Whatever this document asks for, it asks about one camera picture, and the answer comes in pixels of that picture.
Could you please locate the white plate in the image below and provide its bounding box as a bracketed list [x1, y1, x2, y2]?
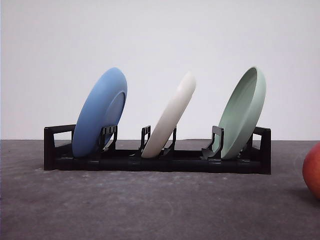
[141, 72, 197, 159]

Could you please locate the red pomegranate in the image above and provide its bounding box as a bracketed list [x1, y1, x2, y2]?
[302, 142, 320, 200]

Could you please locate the blue plate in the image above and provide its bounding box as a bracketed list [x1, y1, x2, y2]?
[72, 67, 128, 158]

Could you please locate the green plate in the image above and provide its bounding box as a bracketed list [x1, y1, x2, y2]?
[213, 67, 267, 160]

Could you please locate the black plastic dish rack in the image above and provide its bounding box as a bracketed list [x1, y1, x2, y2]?
[43, 124, 272, 174]

